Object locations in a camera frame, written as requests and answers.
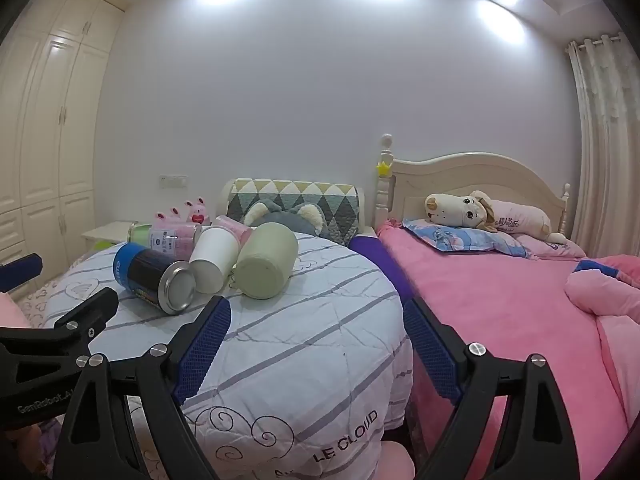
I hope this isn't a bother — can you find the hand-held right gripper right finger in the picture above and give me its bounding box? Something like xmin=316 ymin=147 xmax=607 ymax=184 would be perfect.
xmin=402 ymin=297 xmax=581 ymax=480

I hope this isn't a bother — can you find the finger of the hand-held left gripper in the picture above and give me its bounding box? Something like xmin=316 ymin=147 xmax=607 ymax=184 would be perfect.
xmin=0 ymin=287 xmax=120 ymax=362
xmin=0 ymin=253 xmax=43 ymax=295

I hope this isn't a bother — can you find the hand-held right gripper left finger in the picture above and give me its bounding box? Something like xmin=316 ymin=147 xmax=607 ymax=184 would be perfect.
xmin=52 ymin=295 xmax=232 ymax=480

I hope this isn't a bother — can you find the white paper cup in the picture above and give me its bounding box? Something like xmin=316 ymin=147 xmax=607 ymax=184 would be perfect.
xmin=188 ymin=226 xmax=242 ymax=293

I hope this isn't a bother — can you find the pale green cup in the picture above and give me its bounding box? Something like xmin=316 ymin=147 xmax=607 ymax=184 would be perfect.
xmin=234 ymin=222 xmax=299 ymax=301

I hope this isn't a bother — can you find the pink cup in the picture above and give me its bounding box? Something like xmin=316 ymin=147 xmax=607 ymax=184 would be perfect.
xmin=215 ymin=215 xmax=253 ymax=243

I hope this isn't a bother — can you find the heart print bedsheet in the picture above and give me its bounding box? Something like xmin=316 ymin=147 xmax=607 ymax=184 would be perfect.
xmin=15 ymin=277 xmax=68 ymax=331

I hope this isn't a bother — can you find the pink cloth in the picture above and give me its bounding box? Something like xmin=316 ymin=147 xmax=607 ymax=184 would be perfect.
xmin=0 ymin=292 xmax=33 ymax=329

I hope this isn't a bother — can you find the blue metal can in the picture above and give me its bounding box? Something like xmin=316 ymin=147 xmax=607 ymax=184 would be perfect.
xmin=112 ymin=242 xmax=197 ymax=316

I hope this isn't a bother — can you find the white nightstand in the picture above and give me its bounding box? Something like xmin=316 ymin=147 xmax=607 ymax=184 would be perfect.
xmin=81 ymin=221 xmax=133 ymax=251

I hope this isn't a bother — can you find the pink blanket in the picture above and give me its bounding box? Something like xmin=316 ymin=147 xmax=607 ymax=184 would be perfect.
xmin=375 ymin=220 xmax=636 ymax=480

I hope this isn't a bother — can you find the white striped quilt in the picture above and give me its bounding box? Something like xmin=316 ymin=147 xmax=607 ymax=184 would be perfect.
xmin=42 ymin=227 xmax=413 ymax=480

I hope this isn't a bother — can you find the pink label can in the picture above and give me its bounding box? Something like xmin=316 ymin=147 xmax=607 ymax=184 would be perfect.
xmin=127 ymin=222 xmax=202 ymax=261

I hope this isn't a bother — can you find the blue printed pillow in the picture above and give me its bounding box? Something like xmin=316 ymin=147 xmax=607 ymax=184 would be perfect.
xmin=402 ymin=217 xmax=533 ymax=260

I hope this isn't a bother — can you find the pink stool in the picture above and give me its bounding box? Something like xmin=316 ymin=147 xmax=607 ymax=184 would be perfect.
xmin=382 ymin=441 xmax=416 ymax=480

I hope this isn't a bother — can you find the purple cloth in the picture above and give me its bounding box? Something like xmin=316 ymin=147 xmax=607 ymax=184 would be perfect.
xmin=348 ymin=234 xmax=416 ymax=311

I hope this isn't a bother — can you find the pink bunny plush red heart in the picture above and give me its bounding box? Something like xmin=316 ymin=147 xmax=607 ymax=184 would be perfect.
xmin=184 ymin=196 xmax=211 ymax=226

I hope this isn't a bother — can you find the cream wardrobe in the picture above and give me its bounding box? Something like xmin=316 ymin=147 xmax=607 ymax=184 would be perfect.
xmin=0 ymin=0 xmax=126 ymax=303

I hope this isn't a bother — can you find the dog plush pillow pink body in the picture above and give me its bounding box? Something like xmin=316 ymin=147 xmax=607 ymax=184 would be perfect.
xmin=425 ymin=190 xmax=570 ymax=247

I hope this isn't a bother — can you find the grey plush toy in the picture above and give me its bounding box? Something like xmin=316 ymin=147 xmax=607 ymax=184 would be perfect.
xmin=241 ymin=199 xmax=326 ymax=236

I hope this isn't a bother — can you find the triangle pattern pillow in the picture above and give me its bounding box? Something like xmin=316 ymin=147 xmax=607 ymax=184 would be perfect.
xmin=221 ymin=178 xmax=366 ymax=246

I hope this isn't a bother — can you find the cream wooden headboard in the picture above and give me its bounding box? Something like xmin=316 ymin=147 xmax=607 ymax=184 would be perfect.
xmin=375 ymin=133 xmax=573 ymax=238

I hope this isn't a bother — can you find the cream patterned curtain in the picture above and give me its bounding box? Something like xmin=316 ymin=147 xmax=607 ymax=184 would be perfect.
xmin=565 ymin=34 xmax=640 ymax=261

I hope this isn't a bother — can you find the curtain rod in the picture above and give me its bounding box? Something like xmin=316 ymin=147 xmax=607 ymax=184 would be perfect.
xmin=567 ymin=32 xmax=623 ymax=52

